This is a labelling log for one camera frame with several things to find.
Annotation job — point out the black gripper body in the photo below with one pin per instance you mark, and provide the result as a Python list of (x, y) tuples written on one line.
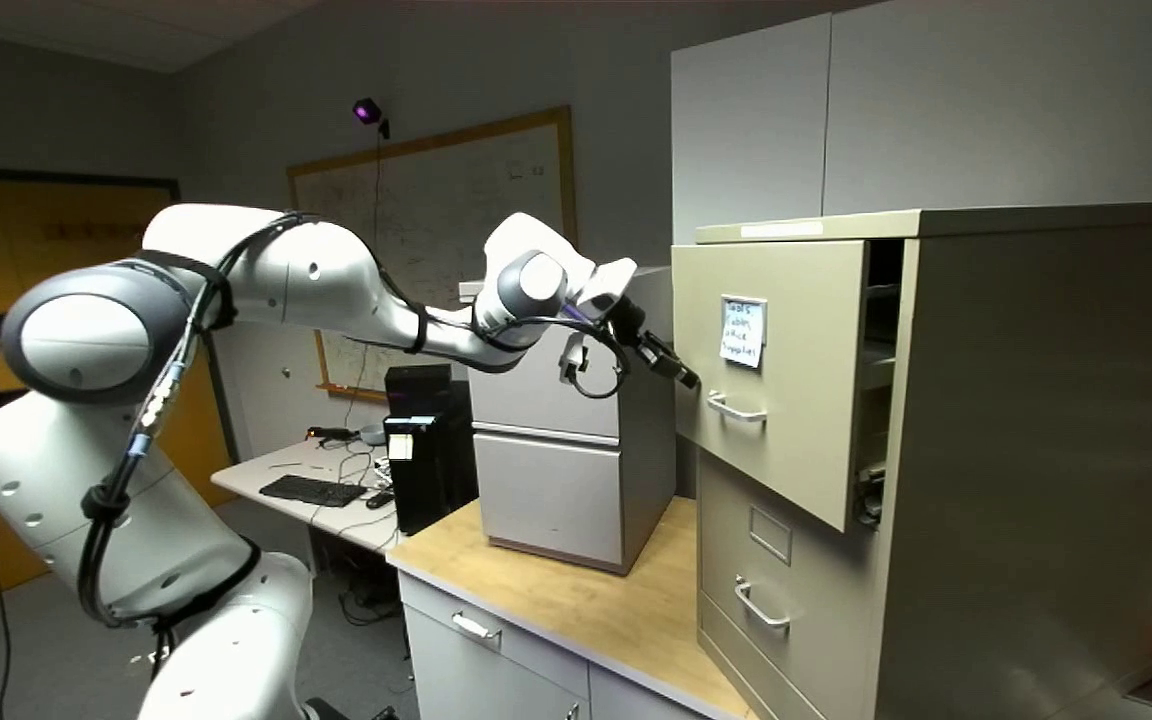
[(624, 322)]

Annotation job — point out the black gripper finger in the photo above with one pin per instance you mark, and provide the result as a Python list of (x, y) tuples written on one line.
[(676, 368)]

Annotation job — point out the beige file drawer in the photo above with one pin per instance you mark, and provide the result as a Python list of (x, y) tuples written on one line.
[(787, 603), (779, 345)]

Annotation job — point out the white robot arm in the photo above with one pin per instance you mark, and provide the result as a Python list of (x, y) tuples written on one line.
[(101, 354)]

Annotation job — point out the small grey filing cabinet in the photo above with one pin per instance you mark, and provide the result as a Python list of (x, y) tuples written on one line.
[(572, 451)]

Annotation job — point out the black computer tower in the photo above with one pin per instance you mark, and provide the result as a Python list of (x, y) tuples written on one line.
[(428, 443)]

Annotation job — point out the wood framed whiteboard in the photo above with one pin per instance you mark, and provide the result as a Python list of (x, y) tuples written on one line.
[(428, 204)]

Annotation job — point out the beige filing cabinet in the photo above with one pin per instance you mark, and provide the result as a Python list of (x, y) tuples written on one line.
[(1002, 458)]

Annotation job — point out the white desk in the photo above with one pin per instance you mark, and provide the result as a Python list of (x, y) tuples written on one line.
[(354, 466)]

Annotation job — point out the black keyboard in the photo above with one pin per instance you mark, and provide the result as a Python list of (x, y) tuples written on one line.
[(306, 491)]

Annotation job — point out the grey under-counter cabinet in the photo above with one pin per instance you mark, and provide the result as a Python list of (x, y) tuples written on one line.
[(479, 665)]

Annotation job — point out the purple lit camera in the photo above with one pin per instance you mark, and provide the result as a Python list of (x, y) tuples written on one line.
[(371, 115)]

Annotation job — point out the white wall cabinet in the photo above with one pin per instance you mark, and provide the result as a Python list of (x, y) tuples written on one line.
[(914, 106)]

